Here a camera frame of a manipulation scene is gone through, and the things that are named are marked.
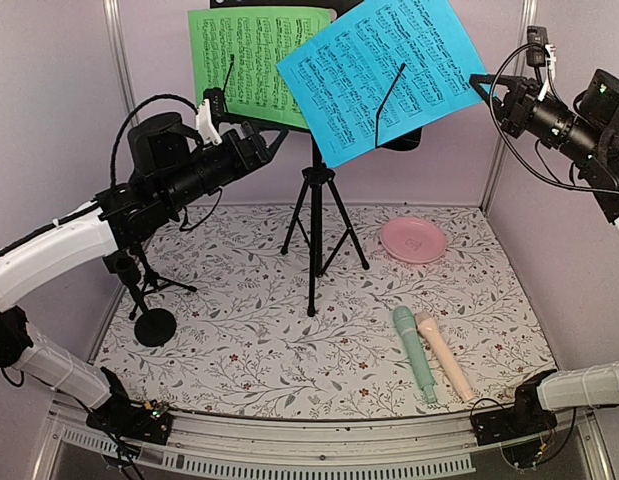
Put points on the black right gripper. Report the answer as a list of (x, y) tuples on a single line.
[(515, 110)]

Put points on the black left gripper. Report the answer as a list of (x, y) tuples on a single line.
[(260, 152)]

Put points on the blue sheet music paper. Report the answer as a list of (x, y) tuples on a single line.
[(382, 70)]

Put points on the black shock-mount tripod stand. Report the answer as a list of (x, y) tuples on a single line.
[(147, 280)]

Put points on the black round-base mic stand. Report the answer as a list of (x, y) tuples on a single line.
[(155, 326)]

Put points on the teal toy microphone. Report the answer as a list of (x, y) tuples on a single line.
[(404, 322)]

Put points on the pink toy microphone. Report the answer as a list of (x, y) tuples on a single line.
[(428, 328)]

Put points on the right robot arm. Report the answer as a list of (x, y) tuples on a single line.
[(538, 398)]

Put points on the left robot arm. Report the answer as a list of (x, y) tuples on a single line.
[(28, 265)]

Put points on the green sheet music paper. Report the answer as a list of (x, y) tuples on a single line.
[(238, 49)]

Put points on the pink plate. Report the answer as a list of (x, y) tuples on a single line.
[(413, 240)]

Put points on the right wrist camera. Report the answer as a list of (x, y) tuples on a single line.
[(542, 59)]

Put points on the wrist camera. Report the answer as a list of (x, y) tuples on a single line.
[(209, 116), (542, 59)]

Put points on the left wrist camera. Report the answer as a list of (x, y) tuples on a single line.
[(209, 116)]

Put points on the aluminium front rail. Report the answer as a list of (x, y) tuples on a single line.
[(209, 446)]

